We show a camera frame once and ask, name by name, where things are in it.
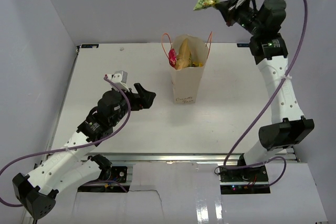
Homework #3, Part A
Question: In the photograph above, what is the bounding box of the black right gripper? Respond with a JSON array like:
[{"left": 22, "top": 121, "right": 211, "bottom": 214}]
[{"left": 217, "top": 0, "right": 264, "bottom": 36}]

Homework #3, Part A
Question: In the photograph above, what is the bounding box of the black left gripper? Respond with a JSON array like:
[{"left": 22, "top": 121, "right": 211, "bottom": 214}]
[{"left": 110, "top": 83, "right": 155, "bottom": 126}]

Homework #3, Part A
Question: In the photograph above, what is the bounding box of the green yellow candy wrapper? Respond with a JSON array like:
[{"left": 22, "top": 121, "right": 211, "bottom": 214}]
[{"left": 193, "top": 0, "right": 220, "bottom": 11}]

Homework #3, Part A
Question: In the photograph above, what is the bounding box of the red snack packet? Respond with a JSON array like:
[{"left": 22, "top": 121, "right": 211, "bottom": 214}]
[{"left": 168, "top": 48, "right": 177, "bottom": 68}]

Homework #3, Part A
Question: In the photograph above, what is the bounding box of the brown kraft chips bag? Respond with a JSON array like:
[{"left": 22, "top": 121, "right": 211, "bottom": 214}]
[{"left": 175, "top": 38, "right": 192, "bottom": 70}]

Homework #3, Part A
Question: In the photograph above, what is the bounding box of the yellow snack bar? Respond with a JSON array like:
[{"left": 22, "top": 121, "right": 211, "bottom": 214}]
[{"left": 191, "top": 62, "right": 203, "bottom": 68}]

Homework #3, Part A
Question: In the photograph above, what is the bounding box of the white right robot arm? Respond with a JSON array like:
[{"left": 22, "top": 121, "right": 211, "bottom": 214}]
[{"left": 215, "top": 0, "right": 314, "bottom": 182}]

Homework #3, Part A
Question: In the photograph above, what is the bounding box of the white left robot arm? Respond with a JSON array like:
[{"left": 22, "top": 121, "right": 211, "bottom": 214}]
[{"left": 12, "top": 83, "right": 156, "bottom": 220}]

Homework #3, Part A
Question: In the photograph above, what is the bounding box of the beige paper gift bag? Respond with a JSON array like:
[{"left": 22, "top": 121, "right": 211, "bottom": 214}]
[{"left": 161, "top": 33, "right": 213, "bottom": 104}]

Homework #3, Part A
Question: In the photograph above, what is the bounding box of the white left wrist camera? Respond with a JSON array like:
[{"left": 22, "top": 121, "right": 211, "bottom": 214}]
[{"left": 104, "top": 70, "right": 130, "bottom": 91}]

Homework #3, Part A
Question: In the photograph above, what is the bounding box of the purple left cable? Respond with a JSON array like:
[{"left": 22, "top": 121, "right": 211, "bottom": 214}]
[{"left": 0, "top": 77, "right": 132, "bottom": 207}]

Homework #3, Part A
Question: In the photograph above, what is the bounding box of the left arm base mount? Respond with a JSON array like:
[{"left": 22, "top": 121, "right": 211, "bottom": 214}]
[{"left": 77, "top": 166, "right": 130, "bottom": 193}]

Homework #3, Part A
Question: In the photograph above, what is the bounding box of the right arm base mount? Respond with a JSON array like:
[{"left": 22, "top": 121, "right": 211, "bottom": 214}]
[{"left": 214, "top": 166, "right": 270, "bottom": 195}]

